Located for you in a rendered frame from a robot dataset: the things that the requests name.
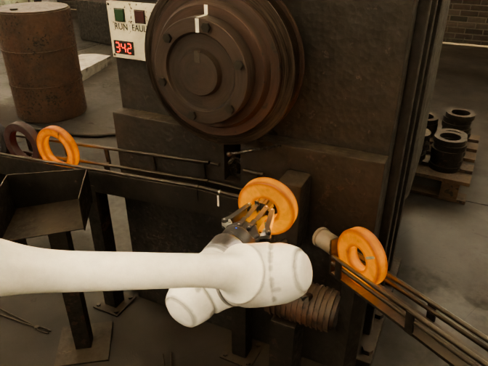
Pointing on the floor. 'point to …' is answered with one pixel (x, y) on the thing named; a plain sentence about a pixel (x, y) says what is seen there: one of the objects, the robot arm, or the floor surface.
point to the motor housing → (286, 313)
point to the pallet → (447, 155)
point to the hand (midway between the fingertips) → (267, 201)
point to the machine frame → (303, 144)
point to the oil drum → (42, 61)
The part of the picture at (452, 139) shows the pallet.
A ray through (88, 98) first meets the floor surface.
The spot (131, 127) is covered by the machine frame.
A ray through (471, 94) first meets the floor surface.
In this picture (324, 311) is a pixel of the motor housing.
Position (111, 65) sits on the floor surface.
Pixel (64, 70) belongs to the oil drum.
